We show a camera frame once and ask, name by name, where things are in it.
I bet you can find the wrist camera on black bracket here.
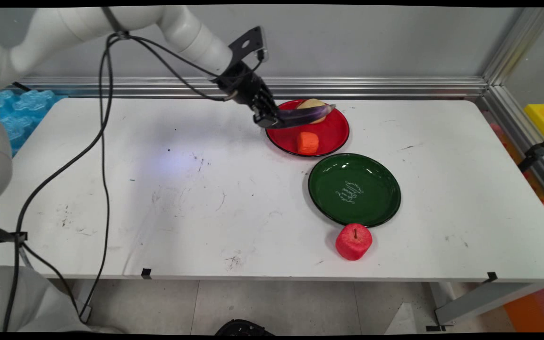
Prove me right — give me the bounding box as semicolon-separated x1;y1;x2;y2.
227;25;270;64

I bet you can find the red toy apple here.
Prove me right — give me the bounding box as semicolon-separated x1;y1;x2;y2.
336;223;373;261

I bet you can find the orange toy carrot piece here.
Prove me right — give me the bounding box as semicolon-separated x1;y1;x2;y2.
297;132;320;155

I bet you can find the orange box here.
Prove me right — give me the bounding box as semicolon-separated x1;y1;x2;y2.
503;283;544;332

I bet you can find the purple toy eggplant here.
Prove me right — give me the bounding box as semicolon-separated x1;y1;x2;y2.
272;103;337;129

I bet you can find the black round floor object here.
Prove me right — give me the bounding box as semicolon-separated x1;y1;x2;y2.
214;319;275;336

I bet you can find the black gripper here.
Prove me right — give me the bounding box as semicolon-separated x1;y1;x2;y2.
214;60;283;129

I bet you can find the yellow toy potato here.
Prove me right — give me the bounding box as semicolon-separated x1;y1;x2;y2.
297;98;328;125

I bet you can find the green round plate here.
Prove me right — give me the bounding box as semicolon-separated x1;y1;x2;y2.
308;153;402;228

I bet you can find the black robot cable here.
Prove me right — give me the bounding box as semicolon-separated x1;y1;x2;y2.
2;32;266;332

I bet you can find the grey table leg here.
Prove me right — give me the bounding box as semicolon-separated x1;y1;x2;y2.
425;282;544;331

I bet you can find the red round plate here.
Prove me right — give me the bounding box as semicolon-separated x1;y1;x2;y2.
265;99;350;158

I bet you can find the blue foam mat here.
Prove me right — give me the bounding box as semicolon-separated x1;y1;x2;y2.
0;89;67;157

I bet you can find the aluminium frame rail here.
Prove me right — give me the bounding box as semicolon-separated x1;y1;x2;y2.
7;8;544;211

